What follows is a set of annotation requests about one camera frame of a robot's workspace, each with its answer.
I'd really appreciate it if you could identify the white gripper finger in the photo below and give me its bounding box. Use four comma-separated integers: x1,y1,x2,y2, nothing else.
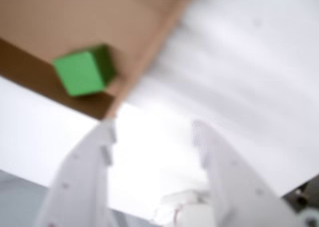
34,117,118,227
191,118,305,227

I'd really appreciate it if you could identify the green cube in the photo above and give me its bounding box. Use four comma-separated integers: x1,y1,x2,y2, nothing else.
51,44,117,97

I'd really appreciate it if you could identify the brown cardboard box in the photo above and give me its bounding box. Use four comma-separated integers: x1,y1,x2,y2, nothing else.
0,0,200,120

